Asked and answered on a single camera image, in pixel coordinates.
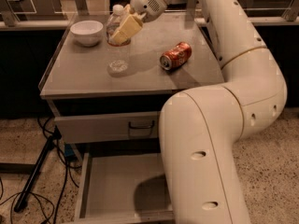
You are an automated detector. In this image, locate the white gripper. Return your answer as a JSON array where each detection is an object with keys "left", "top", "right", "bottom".
[{"left": 108, "top": 0, "right": 167, "bottom": 46}]

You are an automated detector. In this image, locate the clear plastic water bottle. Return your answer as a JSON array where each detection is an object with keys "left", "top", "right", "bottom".
[{"left": 106, "top": 5, "right": 131, "bottom": 47}]

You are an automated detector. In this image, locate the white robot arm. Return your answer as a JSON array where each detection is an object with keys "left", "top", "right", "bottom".
[{"left": 113, "top": 0, "right": 287, "bottom": 224}]

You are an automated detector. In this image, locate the grey drawer cabinet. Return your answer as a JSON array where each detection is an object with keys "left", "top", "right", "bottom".
[{"left": 40, "top": 12, "right": 223, "bottom": 157}]

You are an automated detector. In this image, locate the grey top drawer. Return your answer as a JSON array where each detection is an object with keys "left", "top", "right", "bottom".
[{"left": 55, "top": 111, "right": 159, "bottom": 144}]

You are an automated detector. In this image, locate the grey open middle drawer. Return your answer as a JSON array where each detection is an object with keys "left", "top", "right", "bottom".
[{"left": 74, "top": 153, "right": 175, "bottom": 224}]

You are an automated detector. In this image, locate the white ceramic bowl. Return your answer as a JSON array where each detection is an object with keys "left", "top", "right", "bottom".
[{"left": 70, "top": 21, "right": 104, "bottom": 47}]

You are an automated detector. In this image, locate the red soda can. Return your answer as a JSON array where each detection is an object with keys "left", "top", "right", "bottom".
[{"left": 160, "top": 42, "right": 192, "bottom": 71}]

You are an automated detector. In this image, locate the clear acrylic barrier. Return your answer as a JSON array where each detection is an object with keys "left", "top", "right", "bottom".
[{"left": 0, "top": 0, "right": 76, "bottom": 30}]

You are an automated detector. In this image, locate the black metal stand leg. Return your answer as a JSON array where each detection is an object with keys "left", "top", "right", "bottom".
[{"left": 13, "top": 128, "right": 62, "bottom": 213}]

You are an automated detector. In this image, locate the black drawer handle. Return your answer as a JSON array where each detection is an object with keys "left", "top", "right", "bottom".
[{"left": 128, "top": 120, "right": 155, "bottom": 130}]

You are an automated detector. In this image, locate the black floor cable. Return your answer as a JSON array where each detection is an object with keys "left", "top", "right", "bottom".
[{"left": 0, "top": 117, "right": 82, "bottom": 224}]

